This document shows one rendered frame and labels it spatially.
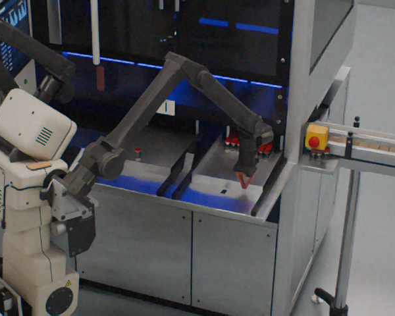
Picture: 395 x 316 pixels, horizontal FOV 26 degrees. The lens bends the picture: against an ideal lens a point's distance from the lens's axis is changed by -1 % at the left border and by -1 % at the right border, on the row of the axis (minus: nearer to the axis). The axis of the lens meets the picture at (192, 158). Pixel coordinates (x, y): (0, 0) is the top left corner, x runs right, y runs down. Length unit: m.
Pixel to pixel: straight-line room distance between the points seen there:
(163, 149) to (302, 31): 0.71
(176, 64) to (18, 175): 0.55
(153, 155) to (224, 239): 0.50
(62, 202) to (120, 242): 1.31
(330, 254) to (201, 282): 0.87
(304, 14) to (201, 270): 1.22
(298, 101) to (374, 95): 2.91
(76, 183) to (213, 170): 0.85
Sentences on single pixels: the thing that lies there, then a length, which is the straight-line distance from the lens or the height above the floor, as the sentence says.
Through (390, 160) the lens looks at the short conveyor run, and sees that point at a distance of 3.22.
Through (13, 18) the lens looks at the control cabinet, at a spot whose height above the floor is 1.39.
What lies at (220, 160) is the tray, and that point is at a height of 0.88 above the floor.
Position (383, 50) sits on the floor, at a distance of 6.75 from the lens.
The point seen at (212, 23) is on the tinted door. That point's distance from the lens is 3.06.
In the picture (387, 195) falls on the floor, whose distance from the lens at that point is 4.78.
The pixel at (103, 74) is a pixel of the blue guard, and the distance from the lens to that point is 3.31.
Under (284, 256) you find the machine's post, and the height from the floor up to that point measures 0.46.
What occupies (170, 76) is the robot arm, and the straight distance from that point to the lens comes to 2.46.
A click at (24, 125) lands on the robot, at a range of 2.44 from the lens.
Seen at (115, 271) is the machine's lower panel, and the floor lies 0.18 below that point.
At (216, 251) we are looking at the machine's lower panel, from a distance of 3.50.
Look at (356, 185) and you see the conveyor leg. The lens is 3.34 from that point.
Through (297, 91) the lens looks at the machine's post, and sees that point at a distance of 3.05.
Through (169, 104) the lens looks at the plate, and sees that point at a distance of 3.24.
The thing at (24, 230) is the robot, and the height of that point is 1.01.
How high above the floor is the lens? 2.43
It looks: 29 degrees down
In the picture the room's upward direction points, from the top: 1 degrees clockwise
